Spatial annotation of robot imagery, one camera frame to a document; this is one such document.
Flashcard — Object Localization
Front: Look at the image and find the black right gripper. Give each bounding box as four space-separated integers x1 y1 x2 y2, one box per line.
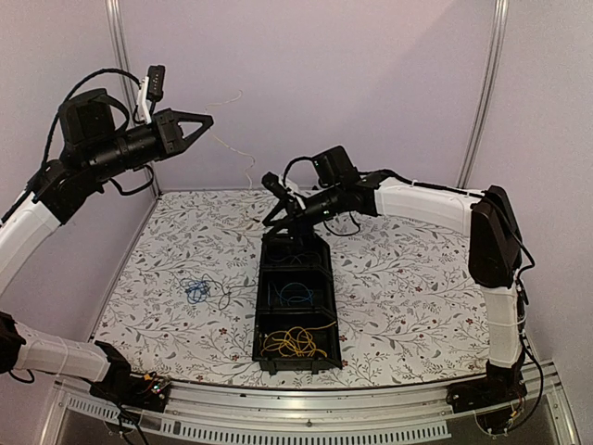
261 184 344 247

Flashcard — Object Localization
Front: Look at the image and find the blue cable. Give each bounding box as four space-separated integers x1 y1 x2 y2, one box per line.
179 276 214 305
267 281 317 308

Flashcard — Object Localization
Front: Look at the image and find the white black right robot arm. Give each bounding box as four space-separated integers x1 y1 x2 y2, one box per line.
261 146 536 410

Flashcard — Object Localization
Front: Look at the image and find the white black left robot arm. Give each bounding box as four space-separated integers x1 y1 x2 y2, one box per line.
1 65 214 404

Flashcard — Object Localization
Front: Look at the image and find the black three-compartment bin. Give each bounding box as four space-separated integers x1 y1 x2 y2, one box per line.
252 235 343 375

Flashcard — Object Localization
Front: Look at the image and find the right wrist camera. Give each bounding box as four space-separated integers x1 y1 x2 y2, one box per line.
261 172 306 210

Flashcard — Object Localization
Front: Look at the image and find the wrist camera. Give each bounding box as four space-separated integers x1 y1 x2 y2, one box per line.
136 65 166 124
261 172 306 210

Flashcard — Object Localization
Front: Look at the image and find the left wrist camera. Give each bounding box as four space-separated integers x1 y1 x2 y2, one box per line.
136 65 166 124

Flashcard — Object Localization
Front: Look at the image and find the left aluminium corner post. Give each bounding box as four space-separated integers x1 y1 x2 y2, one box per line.
104 0 161 198

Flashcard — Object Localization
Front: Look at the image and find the aluminium corner post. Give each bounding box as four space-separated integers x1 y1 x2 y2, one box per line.
104 0 161 198
456 0 510 188

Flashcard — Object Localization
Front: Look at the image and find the aluminium front rail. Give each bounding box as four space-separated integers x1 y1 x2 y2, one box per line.
40 361 583 444

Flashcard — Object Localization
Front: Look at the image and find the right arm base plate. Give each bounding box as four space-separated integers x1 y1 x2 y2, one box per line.
446 368 527 413

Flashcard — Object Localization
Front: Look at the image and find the right aluminium corner post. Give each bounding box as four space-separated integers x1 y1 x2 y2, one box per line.
456 0 510 188

